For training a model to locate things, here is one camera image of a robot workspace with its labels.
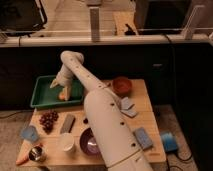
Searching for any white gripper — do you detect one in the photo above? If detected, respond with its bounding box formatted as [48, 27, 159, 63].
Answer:
[50, 65, 73, 101]

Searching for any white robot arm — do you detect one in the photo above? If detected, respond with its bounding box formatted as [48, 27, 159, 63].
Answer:
[51, 51, 153, 171]

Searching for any green plastic tray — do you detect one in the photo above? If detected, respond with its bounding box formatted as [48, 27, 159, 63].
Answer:
[30, 75, 84, 109]

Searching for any bunch of dark grapes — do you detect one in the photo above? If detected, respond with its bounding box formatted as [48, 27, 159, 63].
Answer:
[39, 111, 58, 134]

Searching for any grey rectangular block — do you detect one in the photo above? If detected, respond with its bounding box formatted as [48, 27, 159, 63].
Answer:
[60, 114, 75, 134]

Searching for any white cup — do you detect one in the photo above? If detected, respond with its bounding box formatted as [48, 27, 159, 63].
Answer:
[59, 133, 75, 154]

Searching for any orange-brown bowl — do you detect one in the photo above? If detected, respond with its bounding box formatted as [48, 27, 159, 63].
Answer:
[112, 77, 132, 96]

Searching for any purple bowl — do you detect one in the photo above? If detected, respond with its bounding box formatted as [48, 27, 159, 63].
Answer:
[79, 128, 100, 156]

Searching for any metal cup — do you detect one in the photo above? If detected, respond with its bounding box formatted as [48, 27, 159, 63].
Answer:
[28, 146, 46, 162]

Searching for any orange carrot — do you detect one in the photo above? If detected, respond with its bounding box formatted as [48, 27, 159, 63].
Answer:
[15, 143, 43, 166]

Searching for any black monitor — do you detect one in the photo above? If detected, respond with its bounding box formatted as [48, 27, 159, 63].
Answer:
[0, 0, 47, 32]

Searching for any blue tape roll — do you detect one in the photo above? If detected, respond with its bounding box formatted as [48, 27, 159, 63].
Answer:
[160, 132, 178, 153]

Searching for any grey metal post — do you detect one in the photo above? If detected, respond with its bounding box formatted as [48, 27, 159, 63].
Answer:
[90, 7, 100, 42]

